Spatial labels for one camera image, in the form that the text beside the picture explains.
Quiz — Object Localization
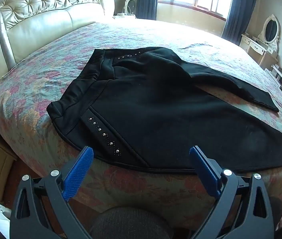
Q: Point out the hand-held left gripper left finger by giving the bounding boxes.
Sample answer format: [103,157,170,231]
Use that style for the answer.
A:
[10,146,94,239]

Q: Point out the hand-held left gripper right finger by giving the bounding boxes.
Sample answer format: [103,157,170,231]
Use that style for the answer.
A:
[189,146,275,239]

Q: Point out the black studded pants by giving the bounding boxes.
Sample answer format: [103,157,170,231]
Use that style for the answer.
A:
[47,47,282,174]

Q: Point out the person's grey trouser knee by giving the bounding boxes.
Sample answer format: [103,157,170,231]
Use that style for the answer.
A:
[90,207,174,239]

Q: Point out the floral bedspread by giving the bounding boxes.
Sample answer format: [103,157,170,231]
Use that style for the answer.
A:
[0,19,282,219]

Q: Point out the cream dressing table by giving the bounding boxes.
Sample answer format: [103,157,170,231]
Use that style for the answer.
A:
[239,33,278,68]

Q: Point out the white oval vanity mirror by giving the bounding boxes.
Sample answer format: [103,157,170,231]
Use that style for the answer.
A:
[258,14,280,51]

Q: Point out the cream tufted leather headboard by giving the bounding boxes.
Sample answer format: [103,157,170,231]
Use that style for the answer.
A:
[0,0,115,92]

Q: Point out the dark blue curtain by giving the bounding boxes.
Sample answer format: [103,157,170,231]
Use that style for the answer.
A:
[137,0,159,20]
[222,0,260,46]

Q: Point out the white fan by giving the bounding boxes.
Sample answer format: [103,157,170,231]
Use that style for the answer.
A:
[125,0,138,15]

